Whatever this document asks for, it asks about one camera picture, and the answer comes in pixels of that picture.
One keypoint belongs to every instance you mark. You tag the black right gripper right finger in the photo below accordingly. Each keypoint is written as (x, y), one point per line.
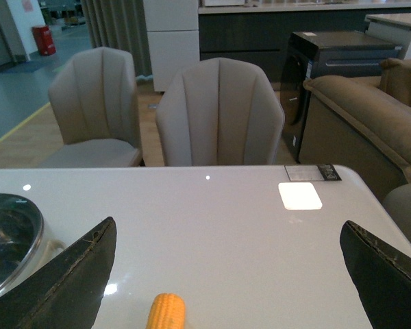
(381, 275)

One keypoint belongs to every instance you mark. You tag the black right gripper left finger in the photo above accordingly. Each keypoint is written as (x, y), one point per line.
(67, 291)

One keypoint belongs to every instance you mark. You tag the yellow corn cob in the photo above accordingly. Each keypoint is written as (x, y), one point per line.
(168, 311)

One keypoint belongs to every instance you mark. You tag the white electric cooking pot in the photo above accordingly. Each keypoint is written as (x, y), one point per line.
(27, 243)

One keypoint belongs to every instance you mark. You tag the table label sticker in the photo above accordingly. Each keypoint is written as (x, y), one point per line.
(312, 173)

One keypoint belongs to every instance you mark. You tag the brown sofa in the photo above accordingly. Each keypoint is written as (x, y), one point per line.
(363, 123)

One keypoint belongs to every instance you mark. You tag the beige chair left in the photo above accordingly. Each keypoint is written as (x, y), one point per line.
(94, 99)

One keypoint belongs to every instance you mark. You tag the beige chair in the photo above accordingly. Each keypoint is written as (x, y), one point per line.
(94, 99)
(219, 112)

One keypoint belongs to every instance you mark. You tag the beige chair right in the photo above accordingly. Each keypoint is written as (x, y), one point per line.
(219, 112)

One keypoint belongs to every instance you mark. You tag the black appliance box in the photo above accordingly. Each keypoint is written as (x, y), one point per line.
(314, 54)

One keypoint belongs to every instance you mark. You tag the red fire extinguisher box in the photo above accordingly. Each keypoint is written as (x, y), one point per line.
(44, 40)

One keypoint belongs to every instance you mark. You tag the beige curtain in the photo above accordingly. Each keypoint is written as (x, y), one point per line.
(119, 25)

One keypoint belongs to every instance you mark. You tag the dark kitchen counter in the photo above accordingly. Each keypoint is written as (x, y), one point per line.
(261, 37)

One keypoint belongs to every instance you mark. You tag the white pillar cabinet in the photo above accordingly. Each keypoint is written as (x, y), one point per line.
(173, 38)

